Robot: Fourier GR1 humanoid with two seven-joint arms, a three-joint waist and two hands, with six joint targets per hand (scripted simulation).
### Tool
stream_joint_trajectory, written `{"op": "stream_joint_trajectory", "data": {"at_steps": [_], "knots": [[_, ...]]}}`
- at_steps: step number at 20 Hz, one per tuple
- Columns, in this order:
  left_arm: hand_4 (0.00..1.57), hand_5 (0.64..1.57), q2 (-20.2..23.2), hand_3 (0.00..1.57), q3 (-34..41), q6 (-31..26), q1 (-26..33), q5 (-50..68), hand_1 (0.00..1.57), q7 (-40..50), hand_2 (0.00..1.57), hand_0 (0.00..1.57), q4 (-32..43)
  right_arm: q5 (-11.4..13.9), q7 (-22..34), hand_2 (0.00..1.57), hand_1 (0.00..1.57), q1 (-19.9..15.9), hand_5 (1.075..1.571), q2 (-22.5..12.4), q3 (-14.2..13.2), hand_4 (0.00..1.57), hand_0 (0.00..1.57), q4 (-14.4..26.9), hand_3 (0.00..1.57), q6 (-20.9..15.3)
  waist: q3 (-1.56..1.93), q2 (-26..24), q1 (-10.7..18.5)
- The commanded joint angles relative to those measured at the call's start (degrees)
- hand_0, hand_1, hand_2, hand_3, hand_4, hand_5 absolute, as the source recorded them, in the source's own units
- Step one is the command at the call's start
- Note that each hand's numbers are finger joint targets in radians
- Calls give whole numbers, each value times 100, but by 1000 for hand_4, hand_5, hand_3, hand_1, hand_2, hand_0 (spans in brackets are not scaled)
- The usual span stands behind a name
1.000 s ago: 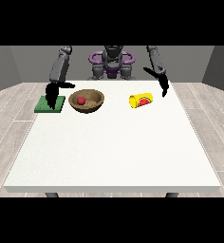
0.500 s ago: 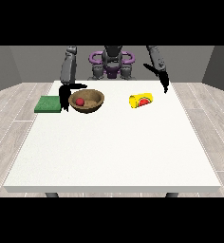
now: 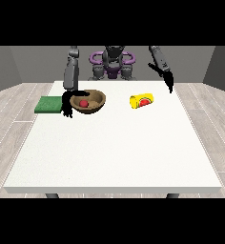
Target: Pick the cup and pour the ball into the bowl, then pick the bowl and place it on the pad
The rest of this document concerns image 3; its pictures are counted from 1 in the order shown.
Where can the small red ball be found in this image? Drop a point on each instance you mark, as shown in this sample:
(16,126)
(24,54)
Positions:
(83,103)

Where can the grey robot trunk purple rings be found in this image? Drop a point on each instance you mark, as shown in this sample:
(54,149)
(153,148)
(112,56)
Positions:
(112,65)

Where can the green square pad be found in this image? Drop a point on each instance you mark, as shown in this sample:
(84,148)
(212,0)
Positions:
(48,104)

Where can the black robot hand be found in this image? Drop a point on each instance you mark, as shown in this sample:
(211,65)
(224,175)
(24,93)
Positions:
(167,77)
(66,103)

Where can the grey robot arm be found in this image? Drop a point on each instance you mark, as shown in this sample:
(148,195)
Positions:
(71,71)
(159,58)

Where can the brown wooden bowl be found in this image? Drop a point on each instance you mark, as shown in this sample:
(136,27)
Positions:
(90,103)

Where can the dark table leg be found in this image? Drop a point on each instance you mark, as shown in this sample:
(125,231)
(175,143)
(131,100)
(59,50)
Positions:
(173,195)
(51,195)

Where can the yellow cup with melon print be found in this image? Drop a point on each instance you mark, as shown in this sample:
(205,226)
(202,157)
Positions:
(141,100)

